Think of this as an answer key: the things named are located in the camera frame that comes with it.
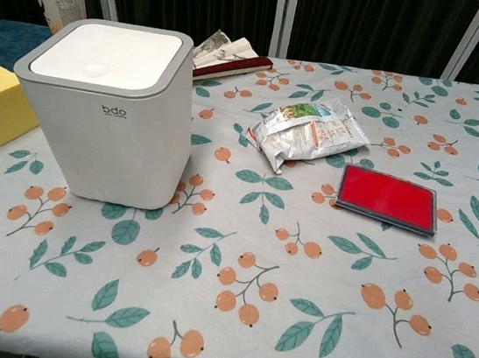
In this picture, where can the red ink stamp pad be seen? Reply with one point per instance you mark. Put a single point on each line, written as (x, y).
(387, 196)

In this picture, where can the dark red notebook with papers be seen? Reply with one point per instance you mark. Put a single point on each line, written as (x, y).
(232, 63)

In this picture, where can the crumpled silver snack bag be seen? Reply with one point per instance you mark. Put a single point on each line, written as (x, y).
(311, 133)

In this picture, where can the white desktop trash bin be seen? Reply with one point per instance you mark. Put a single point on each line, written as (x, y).
(105, 126)

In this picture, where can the dark blue table cover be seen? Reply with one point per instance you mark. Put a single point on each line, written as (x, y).
(1, 44)

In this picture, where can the floral fruit print tablecloth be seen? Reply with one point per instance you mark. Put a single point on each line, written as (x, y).
(253, 278)

